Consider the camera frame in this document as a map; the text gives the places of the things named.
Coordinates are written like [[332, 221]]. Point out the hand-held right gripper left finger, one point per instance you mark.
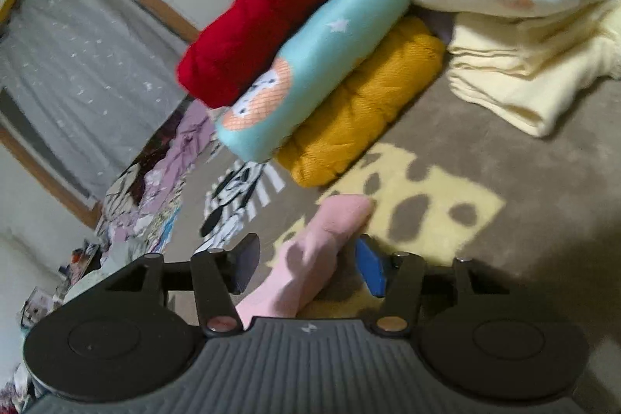
[[245, 261]]

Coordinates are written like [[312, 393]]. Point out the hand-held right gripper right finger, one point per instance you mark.
[[371, 266]]

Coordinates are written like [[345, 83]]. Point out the pink sweatshirt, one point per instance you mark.
[[315, 249]]

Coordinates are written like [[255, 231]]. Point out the purple crumpled bedding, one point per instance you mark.
[[165, 166]]

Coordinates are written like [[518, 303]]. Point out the brown printed blanket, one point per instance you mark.
[[485, 181]]

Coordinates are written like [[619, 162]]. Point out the mustard yellow knit sweater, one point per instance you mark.
[[359, 108]]

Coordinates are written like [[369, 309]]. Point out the cluttered bedside table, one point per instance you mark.
[[53, 292]]

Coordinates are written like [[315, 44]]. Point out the teal printed folded garment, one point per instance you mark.
[[315, 55]]

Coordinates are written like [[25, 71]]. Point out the red knit folded sweater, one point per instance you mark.
[[271, 16]]

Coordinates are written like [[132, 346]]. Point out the pale yellow folded cloth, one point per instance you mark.
[[529, 69]]

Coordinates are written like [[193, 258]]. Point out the grey sheer curtain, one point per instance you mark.
[[73, 69]]

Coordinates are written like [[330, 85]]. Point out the wooden window frame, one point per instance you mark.
[[160, 4]]

